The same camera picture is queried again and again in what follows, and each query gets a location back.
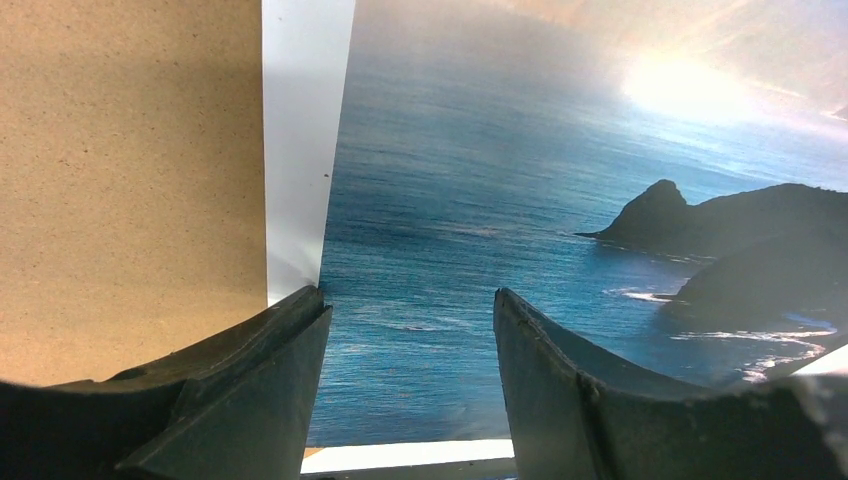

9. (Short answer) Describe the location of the brown cardboard backing board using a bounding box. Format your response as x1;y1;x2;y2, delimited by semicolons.
1;0;267;385

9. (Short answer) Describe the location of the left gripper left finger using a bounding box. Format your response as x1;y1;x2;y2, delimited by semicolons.
1;286;333;479

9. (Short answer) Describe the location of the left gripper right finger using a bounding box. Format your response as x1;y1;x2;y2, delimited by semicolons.
493;288;847;479

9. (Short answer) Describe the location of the seascape photo print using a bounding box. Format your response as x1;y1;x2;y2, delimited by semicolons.
261;0;848;475

